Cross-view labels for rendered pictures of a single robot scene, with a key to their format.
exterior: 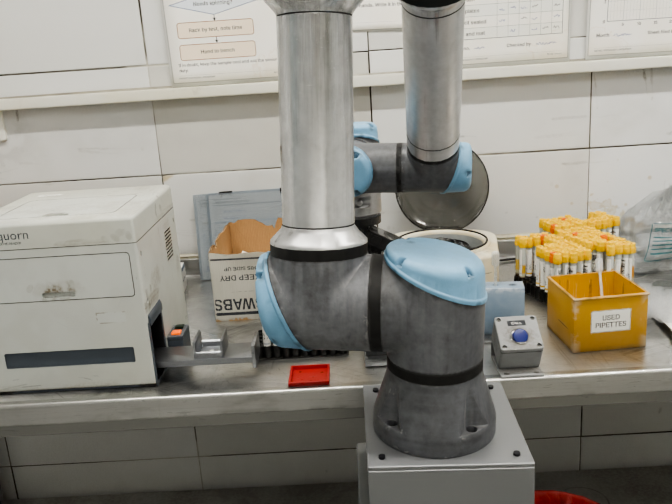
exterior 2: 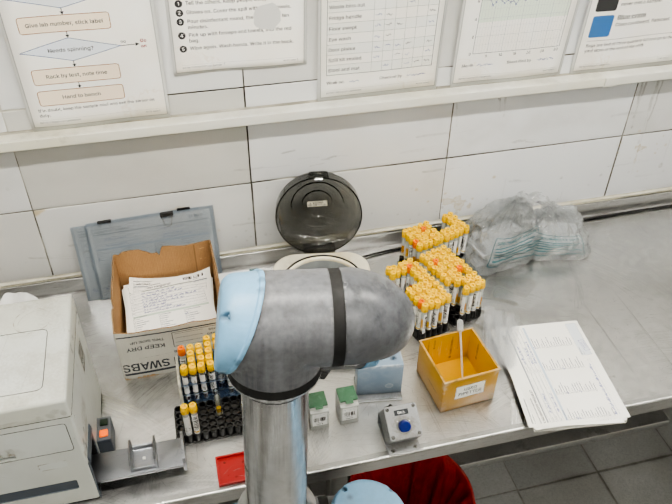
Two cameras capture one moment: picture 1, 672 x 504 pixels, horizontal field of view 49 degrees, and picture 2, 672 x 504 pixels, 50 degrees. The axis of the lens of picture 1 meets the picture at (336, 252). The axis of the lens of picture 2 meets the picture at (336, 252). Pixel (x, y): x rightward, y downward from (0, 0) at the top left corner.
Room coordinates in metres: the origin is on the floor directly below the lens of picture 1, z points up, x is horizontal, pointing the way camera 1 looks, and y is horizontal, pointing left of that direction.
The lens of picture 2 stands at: (0.28, 0.10, 2.13)
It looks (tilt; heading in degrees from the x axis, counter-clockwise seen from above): 39 degrees down; 344
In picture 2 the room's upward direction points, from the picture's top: 1 degrees clockwise
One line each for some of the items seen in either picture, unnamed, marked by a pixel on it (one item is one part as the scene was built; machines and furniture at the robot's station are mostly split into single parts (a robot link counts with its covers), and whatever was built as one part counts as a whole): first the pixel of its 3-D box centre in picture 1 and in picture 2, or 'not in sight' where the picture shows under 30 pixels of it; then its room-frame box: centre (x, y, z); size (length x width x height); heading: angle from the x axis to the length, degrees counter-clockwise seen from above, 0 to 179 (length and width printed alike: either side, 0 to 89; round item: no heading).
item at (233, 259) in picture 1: (275, 264); (169, 306); (1.57, 0.14, 0.95); 0.29 x 0.25 x 0.15; 179
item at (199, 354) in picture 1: (198, 349); (132, 458); (1.19, 0.25, 0.92); 0.21 x 0.07 x 0.05; 89
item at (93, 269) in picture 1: (96, 282); (18, 406); (1.28, 0.44, 1.03); 0.31 x 0.27 x 0.30; 89
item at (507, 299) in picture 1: (495, 310); (378, 374); (1.27, -0.29, 0.92); 0.10 x 0.07 x 0.10; 80
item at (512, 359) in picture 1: (514, 338); (397, 416); (1.15, -0.29, 0.92); 0.13 x 0.07 x 0.08; 179
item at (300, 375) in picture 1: (309, 375); (233, 468); (1.14, 0.06, 0.88); 0.07 x 0.07 x 0.01; 89
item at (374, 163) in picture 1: (360, 168); not in sight; (1.11, -0.05, 1.23); 0.11 x 0.11 x 0.08; 81
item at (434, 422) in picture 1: (434, 388); not in sight; (0.82, -0.11, 1.00); 0.15 x 0.15 x 0.10
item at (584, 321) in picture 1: (595, 310); (456, 369); (1.23, -0.46, 0.93); 0.13 x 0.13 x 0.10; 3
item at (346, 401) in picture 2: not in sight; (346, 404); (1.22, -0.20, 0.91); 0.05 x 0.04 x 0.07; 179
